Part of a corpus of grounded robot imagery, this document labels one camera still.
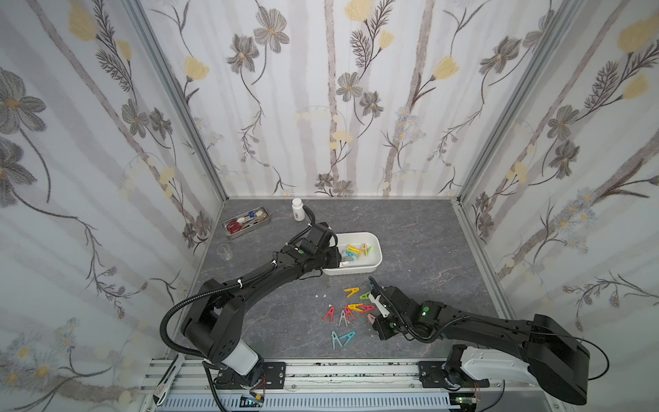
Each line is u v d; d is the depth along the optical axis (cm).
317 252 67
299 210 115
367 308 86
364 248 101
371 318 83
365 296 89
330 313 86
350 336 81
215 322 43
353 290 91
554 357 42
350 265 98
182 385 73
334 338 80
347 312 86
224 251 98
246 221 111
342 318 84
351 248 101
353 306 87
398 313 64
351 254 101
